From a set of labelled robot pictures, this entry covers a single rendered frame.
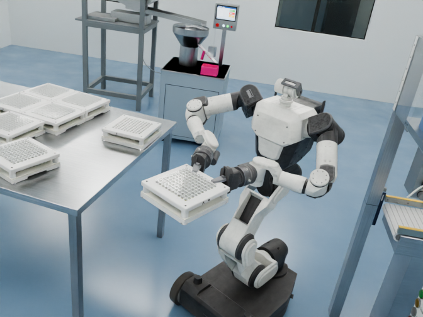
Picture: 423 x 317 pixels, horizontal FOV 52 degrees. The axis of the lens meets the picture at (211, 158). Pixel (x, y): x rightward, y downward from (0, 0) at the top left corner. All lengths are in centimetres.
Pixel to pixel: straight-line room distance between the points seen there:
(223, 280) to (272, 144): 93
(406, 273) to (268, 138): 94
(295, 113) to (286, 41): 488
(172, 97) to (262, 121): 234
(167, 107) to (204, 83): 45
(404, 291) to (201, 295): 103
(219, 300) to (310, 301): 67
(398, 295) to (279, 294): 63
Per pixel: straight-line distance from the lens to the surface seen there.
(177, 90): 425
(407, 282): 237
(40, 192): 197
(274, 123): 199
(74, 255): 202
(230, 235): 215
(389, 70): 711
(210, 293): 247
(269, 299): 255
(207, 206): 163
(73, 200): 190
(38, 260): 298
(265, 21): 677
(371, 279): 321
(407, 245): 218
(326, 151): 188
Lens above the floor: 191
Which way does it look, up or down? 27 degrees down
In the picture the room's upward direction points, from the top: 7 degrees clockwise
